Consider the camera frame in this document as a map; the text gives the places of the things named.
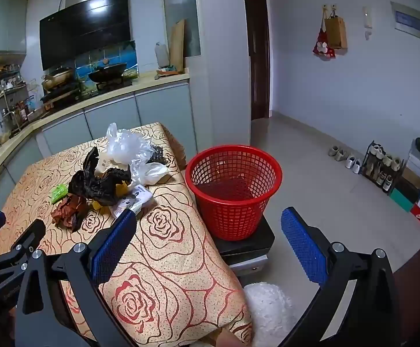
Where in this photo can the black plastic bag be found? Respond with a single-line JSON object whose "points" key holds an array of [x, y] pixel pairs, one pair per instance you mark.
{"points": [[94, 186]]}

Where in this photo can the white crumpled tissue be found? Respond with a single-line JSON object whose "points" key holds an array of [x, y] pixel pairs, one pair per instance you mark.
{"points": [[154, 172]]}

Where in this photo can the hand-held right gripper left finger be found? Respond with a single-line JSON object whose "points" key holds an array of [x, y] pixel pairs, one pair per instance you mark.
{"points": [[114, 245]]}

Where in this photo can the green wrapper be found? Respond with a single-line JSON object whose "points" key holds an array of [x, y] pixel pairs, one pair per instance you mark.
{"points": [[59, 193]]}

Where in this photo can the wooden cutting board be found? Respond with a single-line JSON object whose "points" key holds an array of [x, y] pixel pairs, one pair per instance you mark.
{"points": [[177, 45]]}

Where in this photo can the brown paper bag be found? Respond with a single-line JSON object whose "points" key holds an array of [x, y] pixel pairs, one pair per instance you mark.
{"points": [[336, 32]]}

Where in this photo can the beige paper cup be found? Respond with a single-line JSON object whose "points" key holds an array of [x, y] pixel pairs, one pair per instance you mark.
{"points": [[105, 166]]}

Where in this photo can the white fluffy cushion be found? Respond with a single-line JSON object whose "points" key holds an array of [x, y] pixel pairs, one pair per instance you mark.
{"points": [[271, 314]]}

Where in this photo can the clear plastic bag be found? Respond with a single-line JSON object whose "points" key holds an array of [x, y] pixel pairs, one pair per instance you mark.
{"points": [[125, 144]]}

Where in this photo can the black gas stove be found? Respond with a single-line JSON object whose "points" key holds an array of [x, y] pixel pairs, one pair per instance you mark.
{"points": [[72, 92]]}

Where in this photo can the metal spice rack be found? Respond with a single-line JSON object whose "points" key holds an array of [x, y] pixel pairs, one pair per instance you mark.
{"points": [[13, 94]]}

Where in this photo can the cartoon tissue packet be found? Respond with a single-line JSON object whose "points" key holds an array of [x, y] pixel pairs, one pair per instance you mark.
{"points": [[137, 197]]}

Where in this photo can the frosted glass window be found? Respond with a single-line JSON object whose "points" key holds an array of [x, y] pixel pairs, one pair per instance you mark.
{"points": [[181, 11]]}

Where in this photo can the yellow foam mesh pad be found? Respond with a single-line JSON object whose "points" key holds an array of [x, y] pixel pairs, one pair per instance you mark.
{"points": [[100, 205]]}

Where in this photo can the black box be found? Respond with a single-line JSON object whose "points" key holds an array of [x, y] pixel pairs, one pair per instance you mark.
{"points": [[247, 244]]}

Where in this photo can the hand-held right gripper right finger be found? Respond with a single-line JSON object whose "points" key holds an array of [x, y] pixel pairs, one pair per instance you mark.
{"points": [[303, 245]]}

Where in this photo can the rose patterned tablecloth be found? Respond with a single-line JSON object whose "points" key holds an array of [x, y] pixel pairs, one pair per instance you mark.
{"points": [[173, 245]]}

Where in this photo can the yellow foam net sleeve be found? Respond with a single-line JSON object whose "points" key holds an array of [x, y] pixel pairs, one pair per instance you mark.
{"points": [[122, 188]]}

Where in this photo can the red plastic basket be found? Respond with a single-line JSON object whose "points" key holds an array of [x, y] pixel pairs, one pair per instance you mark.
{"points": [[231, 209]]}

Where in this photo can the stack of shoe boxes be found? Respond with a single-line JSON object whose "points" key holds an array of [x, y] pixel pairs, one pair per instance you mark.
{"points": [[417, 191]]}

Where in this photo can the black wok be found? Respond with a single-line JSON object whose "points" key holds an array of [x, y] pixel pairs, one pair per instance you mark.
{"points": [[107, 73]]}

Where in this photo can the beige shoe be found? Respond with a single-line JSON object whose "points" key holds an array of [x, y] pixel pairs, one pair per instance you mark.
{"points": [[340, 155], [333, 151]]}

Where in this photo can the wall electrical panel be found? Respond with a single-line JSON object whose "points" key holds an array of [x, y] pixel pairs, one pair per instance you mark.
{"points": [[409, 21]]}

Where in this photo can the black range hood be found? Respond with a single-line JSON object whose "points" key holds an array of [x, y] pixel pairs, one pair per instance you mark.
{"points": [[85, 29]]}

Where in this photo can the red cloth bag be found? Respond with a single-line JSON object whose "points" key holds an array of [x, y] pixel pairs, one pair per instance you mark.
{"points": [[322, 45]]}

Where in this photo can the kitchen counter cabinets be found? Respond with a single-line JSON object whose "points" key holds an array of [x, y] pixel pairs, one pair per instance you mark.
{"points": [[112, 114]]}

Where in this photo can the blue backsplash picture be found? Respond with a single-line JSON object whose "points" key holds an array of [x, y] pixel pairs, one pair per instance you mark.
{"points": [[123, 54]]}

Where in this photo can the dark wooden door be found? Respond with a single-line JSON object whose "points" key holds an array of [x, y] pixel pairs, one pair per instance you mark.
{"points": [[258, 54]]}

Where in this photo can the black shoe rack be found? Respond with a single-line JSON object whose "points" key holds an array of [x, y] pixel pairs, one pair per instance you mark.
{"points": [[383, 168]]}

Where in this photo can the orange kitchen tool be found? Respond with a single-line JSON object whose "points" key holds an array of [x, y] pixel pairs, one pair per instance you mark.
{"points": [[166, 74]]}

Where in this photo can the white shoe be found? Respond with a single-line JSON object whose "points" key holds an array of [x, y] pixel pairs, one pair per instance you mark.
{"points": [[357, 165], [350, 161]]}

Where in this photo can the brown crumpled paper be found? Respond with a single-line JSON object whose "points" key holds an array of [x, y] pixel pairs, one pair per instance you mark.
{"points": [[69, 213]]}

